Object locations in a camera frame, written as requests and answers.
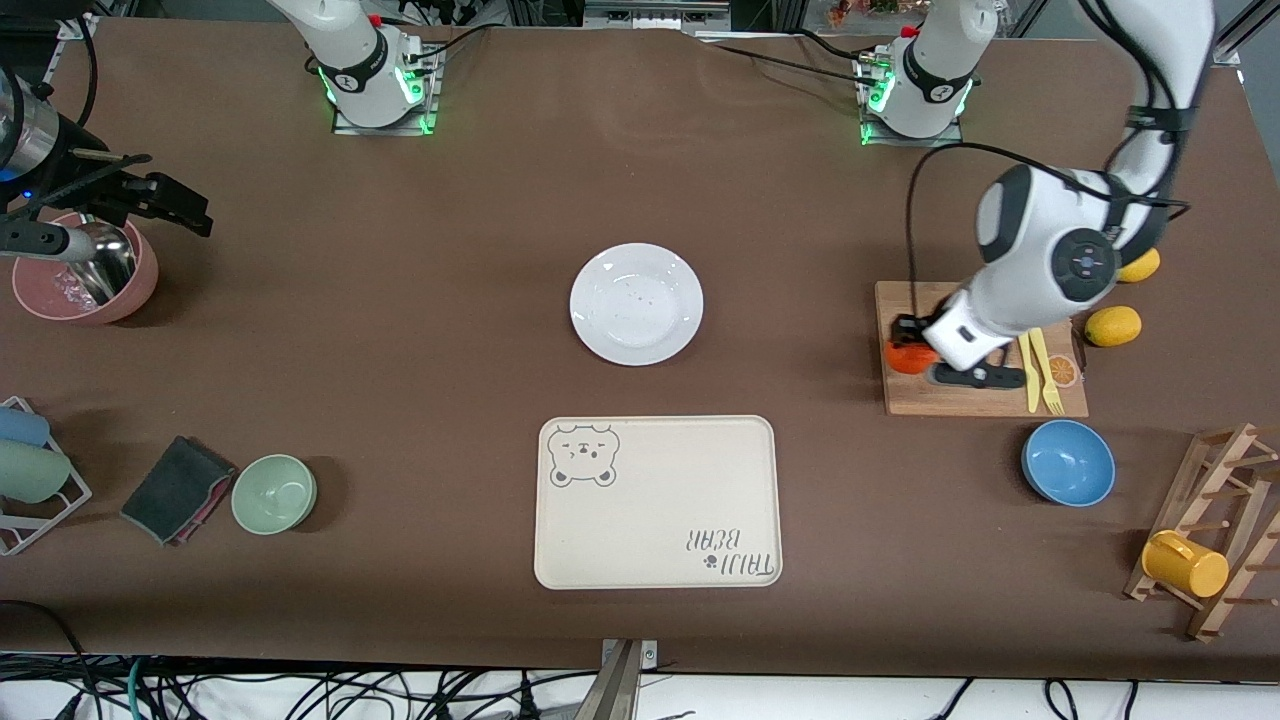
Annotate white round plate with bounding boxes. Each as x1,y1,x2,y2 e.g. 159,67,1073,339
569,243,705,367

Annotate bamboo cutting board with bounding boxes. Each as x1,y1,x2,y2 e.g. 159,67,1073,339
875,281,1090,418

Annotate metal scoop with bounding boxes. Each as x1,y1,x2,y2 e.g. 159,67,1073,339
62,222,138,306

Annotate pink bowl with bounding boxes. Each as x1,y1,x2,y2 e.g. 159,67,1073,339
12,210,160,325

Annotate yellow plastic knife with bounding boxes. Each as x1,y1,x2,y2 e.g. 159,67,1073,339
1018,333,1043,414

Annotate yellow plastic fork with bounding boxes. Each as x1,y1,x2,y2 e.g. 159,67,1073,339
1030,328,1065,416

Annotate blue bowl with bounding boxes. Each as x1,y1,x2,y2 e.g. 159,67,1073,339
1021,419,1117,508

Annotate light blue cup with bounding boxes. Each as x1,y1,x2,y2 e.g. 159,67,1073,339
0,406,51,448

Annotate folded dark grey cloth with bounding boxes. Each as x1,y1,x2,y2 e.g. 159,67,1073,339
120,435,238,547

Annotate pale green cup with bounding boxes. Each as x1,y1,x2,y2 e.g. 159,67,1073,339
0,440,73,504

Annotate wooden mug rack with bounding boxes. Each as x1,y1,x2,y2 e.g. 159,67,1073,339
1123,423,1280,643

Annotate pale green bowl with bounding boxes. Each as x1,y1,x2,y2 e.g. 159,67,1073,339
231,454,318,536

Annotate cream tray with bear print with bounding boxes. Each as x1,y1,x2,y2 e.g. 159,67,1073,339
533,415,784,591

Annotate yellow mug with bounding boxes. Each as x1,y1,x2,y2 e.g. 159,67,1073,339
1141,530,1231,599

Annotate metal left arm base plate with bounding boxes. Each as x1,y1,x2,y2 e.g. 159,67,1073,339
857,50,966,149

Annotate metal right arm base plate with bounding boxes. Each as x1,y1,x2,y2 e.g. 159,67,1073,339
330,45,443,137

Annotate white wire cup rack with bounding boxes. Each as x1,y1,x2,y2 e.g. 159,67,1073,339
0,396,93,557

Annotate black left base cable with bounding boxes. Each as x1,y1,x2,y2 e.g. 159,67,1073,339
695,35,881,86

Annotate black base cable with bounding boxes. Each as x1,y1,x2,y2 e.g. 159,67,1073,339
405,22,493,63
695,35,881,86

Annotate black right base cable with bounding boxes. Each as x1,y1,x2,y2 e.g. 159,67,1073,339
405,22,493,63

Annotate grey metal frame beam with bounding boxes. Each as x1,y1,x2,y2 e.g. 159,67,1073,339
583,0,731,31

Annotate metal mounting bracket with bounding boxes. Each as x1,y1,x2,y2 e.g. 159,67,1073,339
575,638,661,720

